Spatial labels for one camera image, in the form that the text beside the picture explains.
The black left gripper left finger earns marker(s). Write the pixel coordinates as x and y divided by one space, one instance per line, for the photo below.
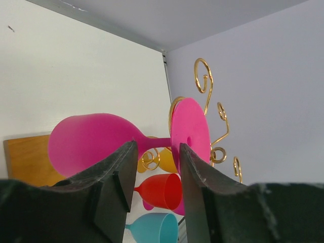
90 206

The wooden rack base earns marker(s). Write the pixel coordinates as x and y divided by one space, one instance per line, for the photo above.
27 160

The red wine glass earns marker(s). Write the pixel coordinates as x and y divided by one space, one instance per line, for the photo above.
161 191

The gold wire wine glass rack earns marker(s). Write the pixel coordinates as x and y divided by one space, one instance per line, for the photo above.
152 117

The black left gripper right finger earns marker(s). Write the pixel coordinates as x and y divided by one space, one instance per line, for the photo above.
220 209

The teal wine glass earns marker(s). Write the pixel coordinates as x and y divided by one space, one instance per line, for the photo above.
154 227

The yellow wine glass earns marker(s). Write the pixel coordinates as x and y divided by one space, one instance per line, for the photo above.
153 159

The magenta wine glass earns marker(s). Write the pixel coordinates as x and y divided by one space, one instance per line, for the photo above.
78 142
179 210

